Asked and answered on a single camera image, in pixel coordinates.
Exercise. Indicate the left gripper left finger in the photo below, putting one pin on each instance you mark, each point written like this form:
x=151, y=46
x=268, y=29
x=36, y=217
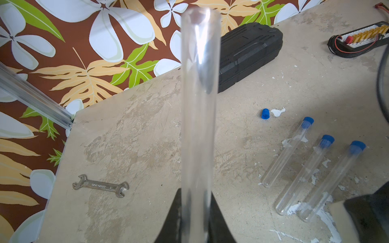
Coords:
x=171, y=229

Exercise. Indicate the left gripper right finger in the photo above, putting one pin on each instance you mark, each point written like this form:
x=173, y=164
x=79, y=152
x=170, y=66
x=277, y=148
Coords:
x=218, y=228

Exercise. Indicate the clear test tube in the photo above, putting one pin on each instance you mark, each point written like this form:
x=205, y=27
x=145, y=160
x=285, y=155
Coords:
x=277, y=167
x=200, y=59
x=323, y=192
x=291, y=193

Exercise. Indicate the blue stopper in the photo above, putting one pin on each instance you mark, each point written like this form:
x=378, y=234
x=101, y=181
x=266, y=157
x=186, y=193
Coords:
x=326, y=141
x=356, y=147
x=265, y=114
x=307, y=122

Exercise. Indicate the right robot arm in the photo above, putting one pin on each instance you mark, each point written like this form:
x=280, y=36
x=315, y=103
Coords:
x=382, y=84

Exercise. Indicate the small steel wrench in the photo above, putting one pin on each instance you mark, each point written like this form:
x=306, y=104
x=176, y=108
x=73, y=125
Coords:
x=118, y=189

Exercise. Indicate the black plastic case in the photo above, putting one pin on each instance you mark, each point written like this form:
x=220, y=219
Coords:
x=245, y=50

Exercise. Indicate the battery charging board with wires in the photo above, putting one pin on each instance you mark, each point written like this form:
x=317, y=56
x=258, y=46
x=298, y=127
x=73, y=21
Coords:
x=358, y=42

